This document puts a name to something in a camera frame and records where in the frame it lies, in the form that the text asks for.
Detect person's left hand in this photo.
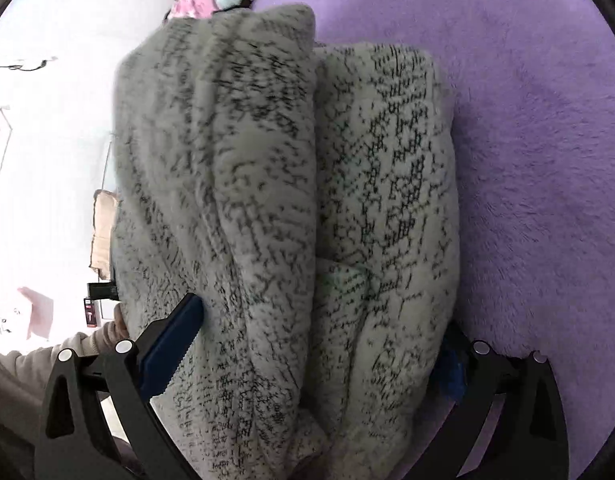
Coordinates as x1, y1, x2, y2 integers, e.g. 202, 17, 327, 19
96, 304, 132, 357

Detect purple bed blanket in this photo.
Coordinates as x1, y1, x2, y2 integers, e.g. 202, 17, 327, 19
250, 0, 615, 480

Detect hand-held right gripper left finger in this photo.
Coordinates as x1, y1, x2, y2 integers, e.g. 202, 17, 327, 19
35, 294, 205, 480

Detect grey fleece garment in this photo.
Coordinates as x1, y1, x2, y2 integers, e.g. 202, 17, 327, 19
110, 4, 461, 480

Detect beige cardboard box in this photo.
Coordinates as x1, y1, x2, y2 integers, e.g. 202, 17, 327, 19
89, 189, 122, 281

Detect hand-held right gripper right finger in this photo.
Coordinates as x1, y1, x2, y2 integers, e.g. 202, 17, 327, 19
405, 331, 571, 480

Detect person's left forearm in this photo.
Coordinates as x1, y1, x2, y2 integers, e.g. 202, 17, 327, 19
0, 331, 116, 401

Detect wall cable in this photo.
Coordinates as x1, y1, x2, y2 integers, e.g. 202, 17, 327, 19
0, 56, 59, 74

